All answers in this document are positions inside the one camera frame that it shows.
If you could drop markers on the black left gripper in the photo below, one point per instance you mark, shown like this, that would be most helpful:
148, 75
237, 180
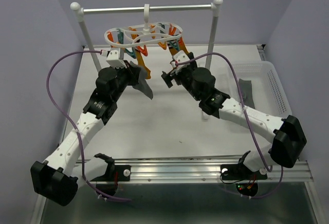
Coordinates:
132, 72

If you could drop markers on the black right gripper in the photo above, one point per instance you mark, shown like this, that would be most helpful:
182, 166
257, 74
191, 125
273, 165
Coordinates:
177, 74

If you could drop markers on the orange brown sock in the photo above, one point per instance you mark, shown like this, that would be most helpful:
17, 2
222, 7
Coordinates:
141, 63

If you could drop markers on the grey sock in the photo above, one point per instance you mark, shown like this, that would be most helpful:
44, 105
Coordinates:
246, 90
141, 84

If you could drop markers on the white clip hanger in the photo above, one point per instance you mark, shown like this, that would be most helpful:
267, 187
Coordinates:
145, 34

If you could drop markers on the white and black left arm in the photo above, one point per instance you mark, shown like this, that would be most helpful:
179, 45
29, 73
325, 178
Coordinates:
62, 173

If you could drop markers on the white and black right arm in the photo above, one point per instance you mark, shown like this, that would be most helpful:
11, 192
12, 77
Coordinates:
285, 135

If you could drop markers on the teal clothes peg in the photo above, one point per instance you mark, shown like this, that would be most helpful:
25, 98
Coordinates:
131, 53
173, 44

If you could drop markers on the orange clothes peg right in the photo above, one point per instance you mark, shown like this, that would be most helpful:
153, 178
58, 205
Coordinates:
143, 50

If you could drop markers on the orange clothes peg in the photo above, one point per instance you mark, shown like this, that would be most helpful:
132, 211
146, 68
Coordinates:
110, 36
143, 50

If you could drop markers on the yellow clothes peg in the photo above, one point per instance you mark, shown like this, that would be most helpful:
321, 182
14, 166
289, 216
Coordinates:
163, 45

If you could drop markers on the teal clothes peg right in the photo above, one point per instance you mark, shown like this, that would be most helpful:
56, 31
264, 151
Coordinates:
173, 44

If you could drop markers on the white clothes rack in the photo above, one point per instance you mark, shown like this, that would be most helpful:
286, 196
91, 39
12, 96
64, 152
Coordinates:
81, 12

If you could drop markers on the white plastic basket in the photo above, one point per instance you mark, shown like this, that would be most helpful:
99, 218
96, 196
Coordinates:
268, 93

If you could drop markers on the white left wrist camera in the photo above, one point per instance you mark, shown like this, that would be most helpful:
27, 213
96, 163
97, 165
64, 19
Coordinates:
115, 58

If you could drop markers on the aluminium mounting rail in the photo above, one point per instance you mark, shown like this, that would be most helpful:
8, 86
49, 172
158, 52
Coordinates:
186, 190

